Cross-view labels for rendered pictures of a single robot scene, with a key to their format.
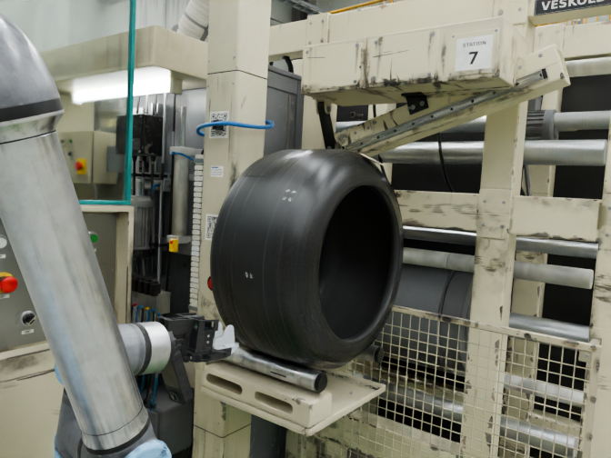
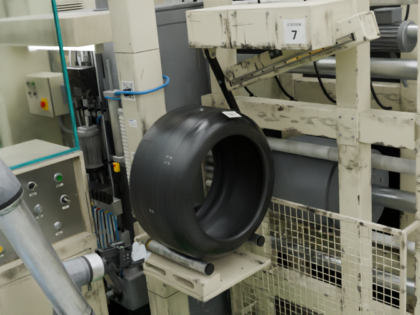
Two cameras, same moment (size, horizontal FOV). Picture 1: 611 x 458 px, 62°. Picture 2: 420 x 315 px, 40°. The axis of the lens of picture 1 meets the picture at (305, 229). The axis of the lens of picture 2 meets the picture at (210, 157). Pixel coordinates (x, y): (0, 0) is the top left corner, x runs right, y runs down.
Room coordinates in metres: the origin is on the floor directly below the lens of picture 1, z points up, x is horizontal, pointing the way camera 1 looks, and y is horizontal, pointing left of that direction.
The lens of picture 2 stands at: (-0.68, -0.45, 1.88)
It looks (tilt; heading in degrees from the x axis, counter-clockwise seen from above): 17 degrees down; 11
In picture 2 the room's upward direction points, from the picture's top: 5 degrees counter-clockwise
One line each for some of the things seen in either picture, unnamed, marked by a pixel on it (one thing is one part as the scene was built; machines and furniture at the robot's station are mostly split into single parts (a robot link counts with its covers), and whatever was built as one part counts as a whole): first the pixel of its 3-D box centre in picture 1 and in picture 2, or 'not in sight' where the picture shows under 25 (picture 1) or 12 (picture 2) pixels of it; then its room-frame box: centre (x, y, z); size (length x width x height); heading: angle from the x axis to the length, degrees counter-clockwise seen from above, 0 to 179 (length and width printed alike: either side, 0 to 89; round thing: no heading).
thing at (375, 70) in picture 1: (407, 69); (264, 25); (1.53, -0.28, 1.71); 0.61 x 0.25 x 0.15; 54
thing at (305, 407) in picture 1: (263, 389); (179, 271); (1.25, 0.09, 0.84); 0.36 x 0.09 x 0.06; 54
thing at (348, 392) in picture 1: (295, 388); (206, 265); (1.36, 0.00, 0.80); 0.37 x 0.36 x 0.02; 144
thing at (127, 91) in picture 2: (235, 126); (141, 86); (1.50, 0.22, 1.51); 0.19 x 0.19 x 0.06; 54
